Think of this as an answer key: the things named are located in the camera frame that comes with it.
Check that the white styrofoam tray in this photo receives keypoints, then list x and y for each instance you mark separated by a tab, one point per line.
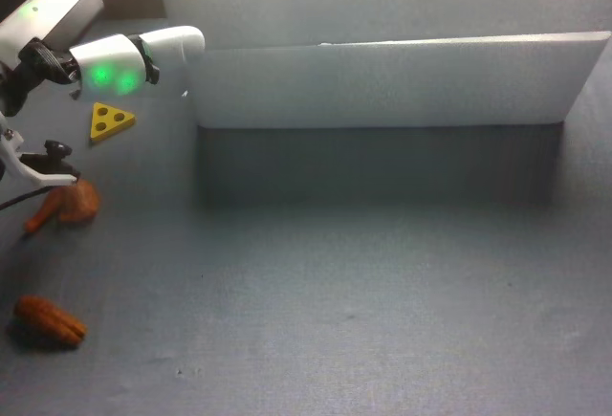
382	5

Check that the white styrofoam block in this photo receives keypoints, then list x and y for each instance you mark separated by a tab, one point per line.
382	86

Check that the orange toy bread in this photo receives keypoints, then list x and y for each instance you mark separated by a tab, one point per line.
48	320

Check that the yellow triangle block with holes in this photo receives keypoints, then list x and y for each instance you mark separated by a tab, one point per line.
111	122

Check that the grey table cloth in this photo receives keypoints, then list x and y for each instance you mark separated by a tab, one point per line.
334	315

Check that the brown toy chicken drumstick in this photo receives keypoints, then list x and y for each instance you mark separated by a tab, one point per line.
76	203

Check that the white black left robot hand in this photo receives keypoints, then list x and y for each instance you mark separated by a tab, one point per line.
57	5

